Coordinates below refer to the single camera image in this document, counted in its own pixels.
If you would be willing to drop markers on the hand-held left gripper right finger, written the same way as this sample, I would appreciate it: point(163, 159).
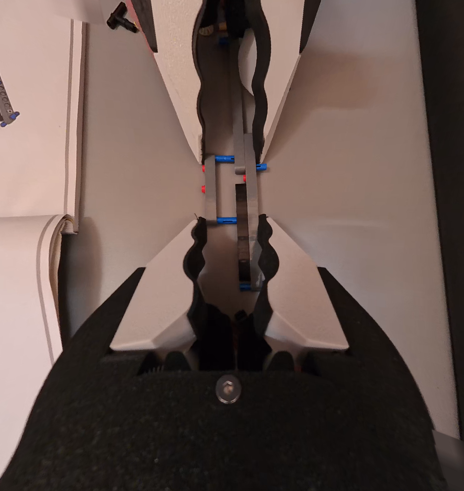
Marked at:
point(301, 307)

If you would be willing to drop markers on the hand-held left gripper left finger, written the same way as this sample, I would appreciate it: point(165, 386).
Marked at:
point(159, 303)

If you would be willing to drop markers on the grey and black lego beam assembly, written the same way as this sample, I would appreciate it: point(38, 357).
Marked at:
point(251, 184)

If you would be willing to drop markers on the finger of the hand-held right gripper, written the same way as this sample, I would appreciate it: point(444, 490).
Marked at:
point(174, 57)
point(283, 57)

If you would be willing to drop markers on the black lego connector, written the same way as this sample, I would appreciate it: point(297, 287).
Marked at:
point(117, 17)

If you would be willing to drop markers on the dark dotted surface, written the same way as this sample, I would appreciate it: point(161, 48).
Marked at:
point(454, 191)

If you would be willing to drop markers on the lego instruction booklet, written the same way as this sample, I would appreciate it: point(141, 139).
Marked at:
point(24, 172)

